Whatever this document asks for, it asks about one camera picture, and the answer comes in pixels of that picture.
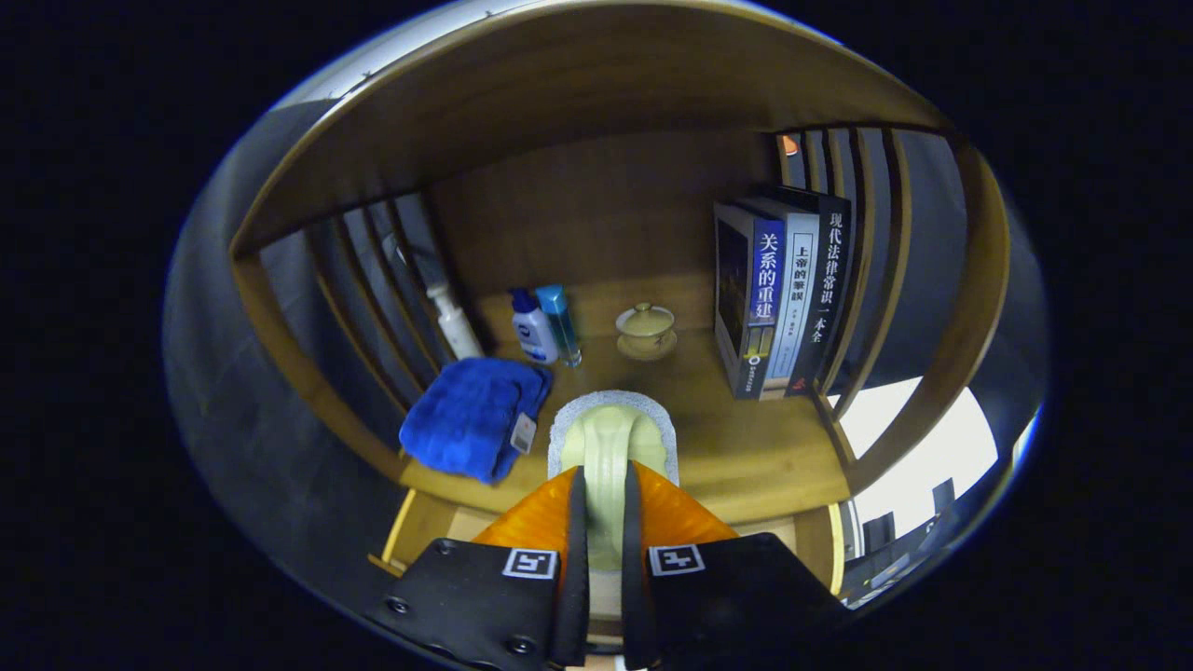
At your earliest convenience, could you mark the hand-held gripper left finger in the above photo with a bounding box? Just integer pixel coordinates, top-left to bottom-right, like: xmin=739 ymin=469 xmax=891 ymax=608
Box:
xmin=363 ymin=466 xmax=590 ymax=671

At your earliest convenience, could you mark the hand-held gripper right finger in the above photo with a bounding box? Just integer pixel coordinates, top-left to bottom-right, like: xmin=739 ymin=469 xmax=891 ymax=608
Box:
xmin=622 ymin=461 xmax=854 ymax=671

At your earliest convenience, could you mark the pale green scrub brush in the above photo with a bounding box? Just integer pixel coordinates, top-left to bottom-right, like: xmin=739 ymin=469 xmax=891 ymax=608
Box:
xmin=547 ymin=390 xmax=679 ymax=574

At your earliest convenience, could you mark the wooden drawer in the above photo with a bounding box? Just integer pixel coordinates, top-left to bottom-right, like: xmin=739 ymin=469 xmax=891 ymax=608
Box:
xmin=368 ymin=486 xmax=846 ymax=653

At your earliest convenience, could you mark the wooden countertop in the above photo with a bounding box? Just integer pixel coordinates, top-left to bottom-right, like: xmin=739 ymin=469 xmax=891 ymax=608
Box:
xmin=401 ymin=275 xmax=851 ymax=525

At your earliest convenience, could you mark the wooden cabinet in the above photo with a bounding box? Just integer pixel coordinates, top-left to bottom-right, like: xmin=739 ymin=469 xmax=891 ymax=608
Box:
xmin=228 ymin=0 xmax=1012 ymax=607

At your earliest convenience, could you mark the blue towel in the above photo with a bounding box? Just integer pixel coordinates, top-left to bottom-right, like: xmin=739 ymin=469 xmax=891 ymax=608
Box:
xmin=399 ymin=358 xmax=555 ymax=486

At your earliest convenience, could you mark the white bottle with blue cap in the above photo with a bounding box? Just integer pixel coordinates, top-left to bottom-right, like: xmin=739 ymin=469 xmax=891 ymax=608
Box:
xmin=510 ymin=288 xmax=560 ymax=365

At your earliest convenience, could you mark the beige lidded teacup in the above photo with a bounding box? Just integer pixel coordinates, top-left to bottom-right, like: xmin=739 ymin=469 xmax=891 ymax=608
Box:
xmin=614 ymin=301 xmax=679 ymax=363

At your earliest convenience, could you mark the clear blue bottle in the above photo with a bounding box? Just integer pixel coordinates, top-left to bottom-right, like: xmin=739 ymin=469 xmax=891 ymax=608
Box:
xmin=535 ymin=284 xmax=583 ymax=368

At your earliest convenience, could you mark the white pump bottle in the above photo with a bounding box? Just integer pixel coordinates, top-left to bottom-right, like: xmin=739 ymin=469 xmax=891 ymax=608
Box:
xmin=426 ymin=282 xmax=484 ymax=362

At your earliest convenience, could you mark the white spine book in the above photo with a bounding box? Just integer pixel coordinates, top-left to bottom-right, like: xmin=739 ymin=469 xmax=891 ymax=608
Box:
xmin=764 ymin=207 xmax=821 ymax=397

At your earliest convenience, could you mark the black spine book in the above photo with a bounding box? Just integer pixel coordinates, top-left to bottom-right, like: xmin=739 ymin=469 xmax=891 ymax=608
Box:
xmin=788 ymin=186 xmax=854 ymax=397

